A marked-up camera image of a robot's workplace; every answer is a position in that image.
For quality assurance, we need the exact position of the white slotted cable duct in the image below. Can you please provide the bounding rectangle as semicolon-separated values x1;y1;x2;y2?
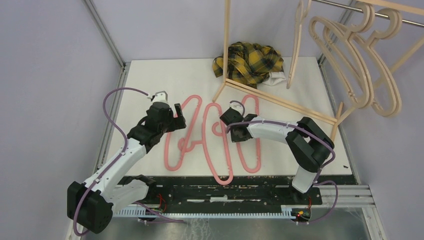
113;204;296;220

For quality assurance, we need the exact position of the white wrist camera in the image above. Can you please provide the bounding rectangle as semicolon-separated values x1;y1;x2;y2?
150;90;169;105
229;100;246;116

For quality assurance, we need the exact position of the beige hanger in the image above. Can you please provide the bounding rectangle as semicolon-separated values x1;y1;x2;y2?
322;20;374;109
308;2;375;109
286;0;312;89
351;1;403;117

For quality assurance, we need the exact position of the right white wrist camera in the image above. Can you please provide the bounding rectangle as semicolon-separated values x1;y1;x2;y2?
229;100;246;116

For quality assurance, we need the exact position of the pink hanger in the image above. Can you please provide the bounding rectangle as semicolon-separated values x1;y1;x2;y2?
164;94;203;172
211;94;263;174
169;96;234;186

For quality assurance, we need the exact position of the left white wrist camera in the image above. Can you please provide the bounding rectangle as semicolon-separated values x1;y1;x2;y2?
150;90;169;105

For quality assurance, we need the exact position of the wooden clothes rack frame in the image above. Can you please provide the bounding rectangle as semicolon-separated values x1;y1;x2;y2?
211;0;424;143

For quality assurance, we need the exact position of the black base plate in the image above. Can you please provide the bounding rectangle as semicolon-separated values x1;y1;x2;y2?
114;174;359;215

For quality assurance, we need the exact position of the metal rack rod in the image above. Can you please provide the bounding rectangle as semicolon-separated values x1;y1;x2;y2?
312;0;424;27

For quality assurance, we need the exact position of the white cloth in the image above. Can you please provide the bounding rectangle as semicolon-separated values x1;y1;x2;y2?
262;71;287;86

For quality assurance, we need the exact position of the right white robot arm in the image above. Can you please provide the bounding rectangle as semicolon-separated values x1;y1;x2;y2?
219;108;336;204

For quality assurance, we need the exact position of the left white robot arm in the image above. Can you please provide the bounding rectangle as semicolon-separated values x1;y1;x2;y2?
67;102;187;236

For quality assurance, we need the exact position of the yellow plaid shirt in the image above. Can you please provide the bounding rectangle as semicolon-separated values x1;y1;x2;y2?
226;41;284;89

